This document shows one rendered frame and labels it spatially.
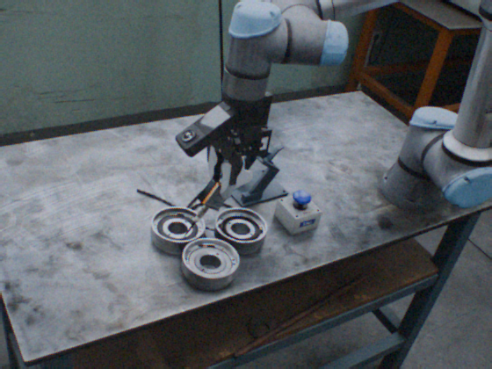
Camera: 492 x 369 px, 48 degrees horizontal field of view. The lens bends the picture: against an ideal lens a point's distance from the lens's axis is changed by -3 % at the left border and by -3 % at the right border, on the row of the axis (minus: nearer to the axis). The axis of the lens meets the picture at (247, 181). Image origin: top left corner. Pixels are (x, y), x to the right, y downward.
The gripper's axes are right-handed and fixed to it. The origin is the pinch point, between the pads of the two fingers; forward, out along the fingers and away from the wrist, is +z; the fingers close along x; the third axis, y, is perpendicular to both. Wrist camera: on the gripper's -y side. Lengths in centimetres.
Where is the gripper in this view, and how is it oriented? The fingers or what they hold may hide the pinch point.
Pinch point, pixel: (217, 190)
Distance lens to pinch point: 106.8
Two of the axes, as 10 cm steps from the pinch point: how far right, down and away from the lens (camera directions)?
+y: 8.2, -2.2, 5.3
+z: -1.5, 8.0, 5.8
